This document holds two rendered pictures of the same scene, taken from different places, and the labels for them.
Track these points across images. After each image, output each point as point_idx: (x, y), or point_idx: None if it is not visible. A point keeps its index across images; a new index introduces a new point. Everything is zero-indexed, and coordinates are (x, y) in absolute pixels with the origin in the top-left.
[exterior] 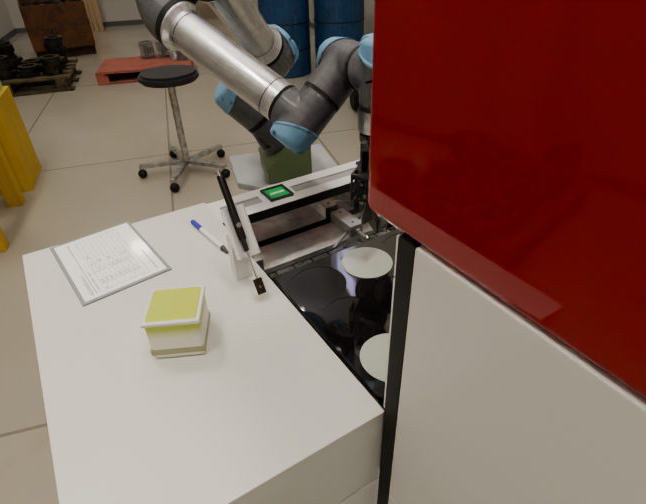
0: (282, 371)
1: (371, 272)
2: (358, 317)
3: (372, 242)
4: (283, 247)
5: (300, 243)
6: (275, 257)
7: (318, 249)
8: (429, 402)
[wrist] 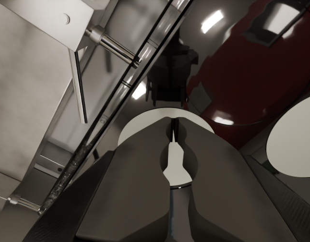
0: None
1: (183, 173)
2: (189, 237)
3: (156, 86)
4: None
5: (8, 105)
6: (8, 154)
7: (53, 112)
8: None
